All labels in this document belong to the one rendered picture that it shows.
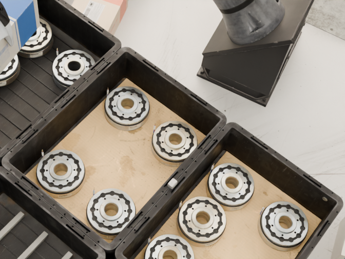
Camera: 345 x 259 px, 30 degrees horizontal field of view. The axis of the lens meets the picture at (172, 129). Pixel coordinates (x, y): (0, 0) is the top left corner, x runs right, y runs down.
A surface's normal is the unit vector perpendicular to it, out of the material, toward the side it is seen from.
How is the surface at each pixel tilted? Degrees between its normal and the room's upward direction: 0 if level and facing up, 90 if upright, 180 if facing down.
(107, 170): 0
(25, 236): 0
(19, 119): 0
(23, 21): 90
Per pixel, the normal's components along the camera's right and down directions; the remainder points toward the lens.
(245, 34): -0.41, 0.51
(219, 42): -0.55, -0.65
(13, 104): 0.10, -0.49
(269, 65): -0.43, 0.76
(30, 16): 0.88, 0.44
